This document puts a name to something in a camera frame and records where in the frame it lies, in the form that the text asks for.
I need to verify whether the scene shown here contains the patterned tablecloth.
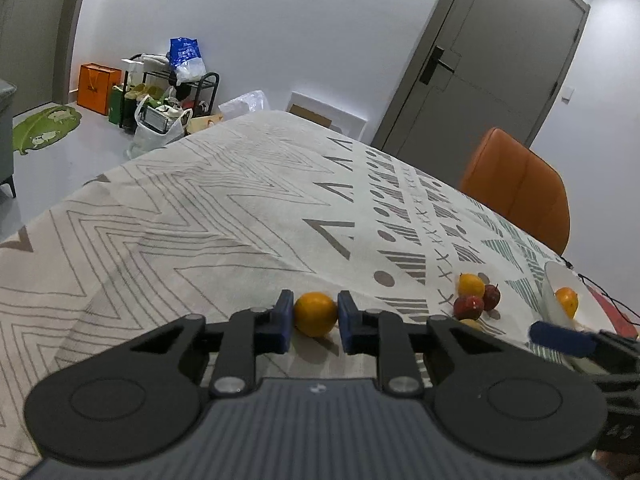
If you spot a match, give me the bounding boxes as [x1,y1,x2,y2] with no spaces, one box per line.
[0,110,606,468]

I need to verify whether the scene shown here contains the black cable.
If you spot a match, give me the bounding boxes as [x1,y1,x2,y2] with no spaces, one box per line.
[562,257,640,326]

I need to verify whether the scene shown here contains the white oval plate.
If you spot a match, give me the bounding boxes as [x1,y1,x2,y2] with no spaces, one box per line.
[541,260,608,367]

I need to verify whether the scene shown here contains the green paper bag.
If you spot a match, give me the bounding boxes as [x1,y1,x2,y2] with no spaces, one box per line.
[108,85,126,128]

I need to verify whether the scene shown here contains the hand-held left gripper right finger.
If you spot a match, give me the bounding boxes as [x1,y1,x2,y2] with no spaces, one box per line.
[336,289,506,400]

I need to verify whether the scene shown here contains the small orange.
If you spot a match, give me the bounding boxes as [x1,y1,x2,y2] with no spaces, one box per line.
[457,272,487,298]

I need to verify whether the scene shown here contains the yellow green slippers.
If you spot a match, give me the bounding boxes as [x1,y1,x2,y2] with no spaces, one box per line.
[127,84,166,103]

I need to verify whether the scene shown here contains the black metal rack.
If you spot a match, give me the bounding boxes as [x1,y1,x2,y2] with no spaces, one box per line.
[122,55,221,126]

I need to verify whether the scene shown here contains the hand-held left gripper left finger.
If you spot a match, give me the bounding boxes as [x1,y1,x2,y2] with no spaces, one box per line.
[125,289,296,401]

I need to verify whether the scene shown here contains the green leaf rug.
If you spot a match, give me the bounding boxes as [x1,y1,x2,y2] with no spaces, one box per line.
[11,104,83,156]

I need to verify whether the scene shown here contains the crumpled clear plastic bag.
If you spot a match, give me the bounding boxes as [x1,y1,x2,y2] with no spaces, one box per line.
[218,90,271,121]

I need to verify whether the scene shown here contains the white box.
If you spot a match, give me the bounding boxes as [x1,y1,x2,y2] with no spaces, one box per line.
[121,52,173,73]

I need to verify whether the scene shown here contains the orange leather chair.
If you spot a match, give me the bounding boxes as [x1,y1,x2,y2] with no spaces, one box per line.
[459,127,572,256]

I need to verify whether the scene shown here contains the beige tote bag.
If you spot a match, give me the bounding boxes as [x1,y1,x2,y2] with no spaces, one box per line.
[186,114,226,136]

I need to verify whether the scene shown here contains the white plastic bag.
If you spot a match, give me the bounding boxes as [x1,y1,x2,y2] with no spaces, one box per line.
[126,95,193,161]

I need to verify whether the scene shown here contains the red orange printed mat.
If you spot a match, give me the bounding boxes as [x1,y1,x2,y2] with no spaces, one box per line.
[582,280,640,341]

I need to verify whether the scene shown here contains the grey narrow door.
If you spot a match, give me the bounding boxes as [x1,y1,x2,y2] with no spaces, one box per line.
[0,0,96,118]

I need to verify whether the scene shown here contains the blue plastic bag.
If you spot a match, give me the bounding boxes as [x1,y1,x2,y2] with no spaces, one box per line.
[167,37,203,68]

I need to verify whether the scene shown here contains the white foam frame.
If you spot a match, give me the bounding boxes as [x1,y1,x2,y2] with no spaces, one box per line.
[286,91,368,143]

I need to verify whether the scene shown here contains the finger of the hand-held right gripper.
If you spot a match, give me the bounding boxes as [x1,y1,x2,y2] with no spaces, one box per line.
[529,321,640,363]

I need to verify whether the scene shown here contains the orange paper bag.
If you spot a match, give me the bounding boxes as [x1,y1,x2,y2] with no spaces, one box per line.
[76,62,123,116]

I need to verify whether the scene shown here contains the black door handle lock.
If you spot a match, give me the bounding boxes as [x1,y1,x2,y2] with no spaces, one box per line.
[419,46,458,86]

